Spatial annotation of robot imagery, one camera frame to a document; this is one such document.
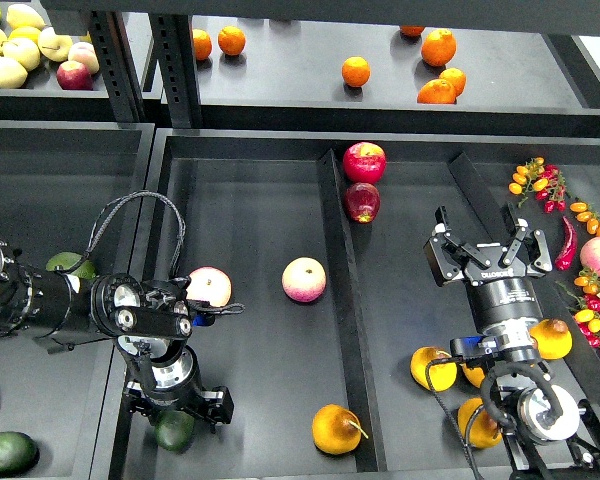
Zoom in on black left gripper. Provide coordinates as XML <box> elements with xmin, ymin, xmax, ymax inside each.
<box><xmin>123</xmin><ymin>344</ymin><xmax>234</xmax><ymax>425</ymax></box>

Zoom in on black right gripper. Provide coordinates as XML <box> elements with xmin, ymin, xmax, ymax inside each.
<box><xmin>423</xmin><ymin>202</ymin><xmax>553</xmax><ymax>335</ymax></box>

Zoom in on dark green avocado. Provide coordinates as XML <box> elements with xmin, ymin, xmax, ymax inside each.
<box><xmin>154</xmin><ymin>410</ymin><xmax>195</xmax><ymax>452</ymax></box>

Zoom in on yellow pear with stem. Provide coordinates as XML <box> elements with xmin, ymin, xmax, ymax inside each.
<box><xmin>312</xmin><ymin>404</ymin><xmax>369</xmax><ymax>455</ymax></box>

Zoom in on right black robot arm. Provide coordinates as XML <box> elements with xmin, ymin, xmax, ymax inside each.
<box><xmin>424</xmin><ymin>205</ymin><xmax>600</xmax><ymax>479</ymax></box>

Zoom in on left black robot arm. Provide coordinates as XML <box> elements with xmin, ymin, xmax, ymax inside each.
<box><xmin>0</xmin><ymin>190</ymin><xmax>244</xmax><ymax>427</ymax></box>

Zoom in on yellow pear far right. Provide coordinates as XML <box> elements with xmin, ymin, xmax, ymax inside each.
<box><xmin>529</xmin><ymin>319</ymin><xmax>573</xmax><ymax>360</ymax></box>

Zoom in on green avocado behind gripper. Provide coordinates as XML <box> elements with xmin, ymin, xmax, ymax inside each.
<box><xmin>45</xmin><ymin>251</ymin><xmax>97</xmax><ymax>279</ymax></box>

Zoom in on yellow pear bottom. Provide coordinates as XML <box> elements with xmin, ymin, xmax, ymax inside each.
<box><xmin>457</xmin><ymin>397</ymin><xmax>502</xmax><ymax>449</ymax></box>

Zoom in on dark avocado bottom left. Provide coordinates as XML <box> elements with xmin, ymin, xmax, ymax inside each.
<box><xmin>0</xmin><ymin>431</ymin><xmax>39</xmax><ymax>475</ymax></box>

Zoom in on pale yellow pear front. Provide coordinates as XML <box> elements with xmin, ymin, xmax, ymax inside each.
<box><xmin>0</xmin><ymin>57</ymin><xmax>28</xmax><ymax>89</ymax></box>

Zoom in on pale yellow pear top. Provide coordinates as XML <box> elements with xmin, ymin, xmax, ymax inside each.
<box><xmin>6</xmin><ymin>3</ymin><xmax>46</xmax><ymax>30</ymax></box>

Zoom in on red chili pepper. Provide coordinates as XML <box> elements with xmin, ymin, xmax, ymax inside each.
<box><xmin>554</xmin><ymin>216</ymin><xmax>578</xmax><ymax>271</ymax></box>

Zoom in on cherry tomato bunch top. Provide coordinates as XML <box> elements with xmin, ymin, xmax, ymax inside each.
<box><xmin>508</xmin><ymin>157</ymin><xmax>567</xmax><ymax>214</ymax></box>

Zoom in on pink apple left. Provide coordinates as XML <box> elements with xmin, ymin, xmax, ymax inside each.
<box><xmin>186</xmin><ymin>266</ymin><xmax>232</xmax><ymax>307</ymax></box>

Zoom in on pink apple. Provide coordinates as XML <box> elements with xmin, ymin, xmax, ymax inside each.
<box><xmin>186</xmin><ymin>266</ymin><xmax>232</xmax><ymax>307</ymax></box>
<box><xmin>281</xmin><ymin>257</ymin><xmax>326</xmax><ymax>303</ymax></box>

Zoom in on orange cherry tomato bunch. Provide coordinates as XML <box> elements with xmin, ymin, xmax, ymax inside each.
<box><xmin>569</xmin><ymin>200</ymin><xmax>600</xmax><ymax>237</ymax></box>

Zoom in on cherry tomato bunch bottom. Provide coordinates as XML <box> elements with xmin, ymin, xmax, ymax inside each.
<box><xmin>557</xmin><ymin>267</ymin><xmax>600</xmax><ymax>356</ymax></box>

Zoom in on dark red apple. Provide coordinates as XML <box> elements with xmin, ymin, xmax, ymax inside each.
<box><xmin>343</xmin><ymin>182</ymin><xmax>381</xmax><ymax>224</ymax></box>

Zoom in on bright red apple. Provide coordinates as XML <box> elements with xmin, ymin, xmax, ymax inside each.
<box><xmin>343</xmin><ymin>142</ymin><xmax>387</xmax><ymax>184</ymax></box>

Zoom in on pink apple right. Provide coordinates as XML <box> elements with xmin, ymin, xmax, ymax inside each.
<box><xmin>281</xmin><ymin>257</ymin><xmax>326</xmax><ymax>303</ymax></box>

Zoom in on orange front right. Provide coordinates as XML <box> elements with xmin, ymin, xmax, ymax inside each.
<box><xmin>417</xmin><ymin>79</ymin><xmax>457</xmax><ymax>104</ymax></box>

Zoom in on middle black tray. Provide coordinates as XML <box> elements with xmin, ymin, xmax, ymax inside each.
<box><xmin>113</xmin><ymin>129</ymin><xmax>600</xmax><ymax>479</ymax></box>

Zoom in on black tray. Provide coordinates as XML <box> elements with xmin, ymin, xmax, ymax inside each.
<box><xmin>0</xmin><ymin>121</ymin><xmax>154</xmax><ymax>479</ymax></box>
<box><xmin>113</xmin><ymin>129</ymin><xmax>600</xmax><ymax>479</ymax></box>

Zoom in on orange behind front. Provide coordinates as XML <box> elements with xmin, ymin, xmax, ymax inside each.
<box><xmin>439</xmin><ymin>68</ymin><xmax>467</xmax><ymax>97</ymax></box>

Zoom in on large orange right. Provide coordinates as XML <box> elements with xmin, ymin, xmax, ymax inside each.
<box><xmin>421</xmin><ymin>28</ymin><xmax>457</xmax><ymax>67</ymax></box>

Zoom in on orange centre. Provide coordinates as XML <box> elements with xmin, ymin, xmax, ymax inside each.
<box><xmin>341</xmin><ymin>56</ymin><xmax>371</xmax><ymax>88</ymax></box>

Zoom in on left black tray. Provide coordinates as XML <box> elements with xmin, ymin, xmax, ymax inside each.
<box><xmin>0</xmin><ymin>121</ymin><xmax>154</xmax><ymax>479</ymax></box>

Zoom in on orange under shelf edge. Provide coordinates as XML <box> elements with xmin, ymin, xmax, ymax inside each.
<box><xmin>399</xmin><ymin>25</ymin><xmax>425</xmax><ymax>38</ymax></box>

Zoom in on red apple on shelf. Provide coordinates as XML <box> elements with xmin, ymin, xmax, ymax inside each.
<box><xmin>56</xmin><ymin>60</ymin><xmax>93</xmax><ymax>91</ymax></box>

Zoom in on orange far left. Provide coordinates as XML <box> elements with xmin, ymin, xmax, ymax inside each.
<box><xmin>191</xmin><ymin>29</ymin><xmax>213</xmax><ymax>62</ymax></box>

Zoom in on pale peach on shelf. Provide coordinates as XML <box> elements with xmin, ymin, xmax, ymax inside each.
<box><xmin>68</xmin><ymin>41</ymin><xmax>100</xmax><ymax>75</ymax></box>

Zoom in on yellow lemon on shelf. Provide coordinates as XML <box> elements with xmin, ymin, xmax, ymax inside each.
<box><xmin>9</xmin><ymin>26</ymin><xmax>41</xmax><ymax>44</ymax></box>

